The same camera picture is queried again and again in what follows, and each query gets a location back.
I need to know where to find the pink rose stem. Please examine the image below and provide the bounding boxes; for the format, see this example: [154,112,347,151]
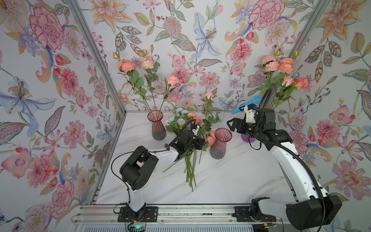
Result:
[159,75,179,110]
[203,92,215,147]

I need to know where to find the blue toy microphone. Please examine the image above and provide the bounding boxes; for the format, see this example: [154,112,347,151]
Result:
[231,95,262,114]

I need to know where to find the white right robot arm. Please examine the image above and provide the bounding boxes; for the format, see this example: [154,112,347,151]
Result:
[227,88,342,231]

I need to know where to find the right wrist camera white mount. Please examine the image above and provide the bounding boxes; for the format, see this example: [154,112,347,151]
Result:
[244,104,257,123]

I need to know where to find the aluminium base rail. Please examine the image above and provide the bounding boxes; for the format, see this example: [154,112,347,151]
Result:
[72,204,296,232]

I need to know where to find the artificial flower bunch on table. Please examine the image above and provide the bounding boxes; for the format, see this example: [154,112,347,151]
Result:
[166,108,224,189]

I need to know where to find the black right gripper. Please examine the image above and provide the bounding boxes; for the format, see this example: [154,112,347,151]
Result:
[227,119,264,141]

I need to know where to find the purple glass vase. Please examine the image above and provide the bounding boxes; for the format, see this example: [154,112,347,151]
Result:
[241,134,256,143]

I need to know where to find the pink glass vase back left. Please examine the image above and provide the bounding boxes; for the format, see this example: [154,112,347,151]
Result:
[147,110,166,141]

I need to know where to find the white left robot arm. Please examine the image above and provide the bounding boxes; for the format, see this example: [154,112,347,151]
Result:
[110,119,205,225]

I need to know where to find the pink flower stem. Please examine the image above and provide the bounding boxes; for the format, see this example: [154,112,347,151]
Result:
[258,51,284,96]
[271,76,296,109]
[272,77,309,108]
[271,50,297,74]
[113,52,150,111]
[139,50,158,112]

